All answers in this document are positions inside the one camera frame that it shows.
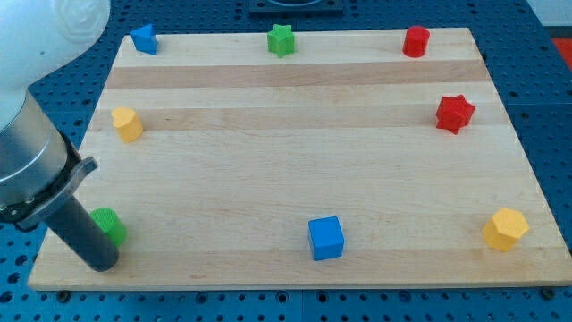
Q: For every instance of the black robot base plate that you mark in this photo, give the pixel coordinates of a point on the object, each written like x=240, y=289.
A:
x=296, y=7

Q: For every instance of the yellow heart block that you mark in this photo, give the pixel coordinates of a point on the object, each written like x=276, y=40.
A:
x=127, y=124

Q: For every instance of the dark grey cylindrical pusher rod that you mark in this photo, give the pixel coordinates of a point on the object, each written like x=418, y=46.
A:
x=74, y=226

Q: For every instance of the red cylinder block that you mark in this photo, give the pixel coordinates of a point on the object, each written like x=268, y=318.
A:
x=416, y=41

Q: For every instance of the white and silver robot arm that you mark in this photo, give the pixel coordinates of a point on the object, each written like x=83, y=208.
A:
x=40, y=167

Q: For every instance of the blue triangle block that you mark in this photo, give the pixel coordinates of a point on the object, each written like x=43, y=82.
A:
x=144, y=39

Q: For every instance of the wooden board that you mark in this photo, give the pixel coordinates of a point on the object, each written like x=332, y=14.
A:
x=242, y=148

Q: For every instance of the yellow hexagon block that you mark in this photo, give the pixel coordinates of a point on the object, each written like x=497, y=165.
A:
x=504, y=229

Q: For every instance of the blue cube block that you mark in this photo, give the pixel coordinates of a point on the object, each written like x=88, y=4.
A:
x=326, y=238

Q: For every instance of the red star block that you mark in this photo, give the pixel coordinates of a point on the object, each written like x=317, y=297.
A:
x=454, y=113

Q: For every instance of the green star block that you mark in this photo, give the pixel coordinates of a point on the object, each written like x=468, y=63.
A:
x=281, y=40

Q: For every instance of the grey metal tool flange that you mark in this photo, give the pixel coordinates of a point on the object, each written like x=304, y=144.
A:
x=27, y=215

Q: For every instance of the green cylinder block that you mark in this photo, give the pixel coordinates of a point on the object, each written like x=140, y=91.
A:
x=110, y=224

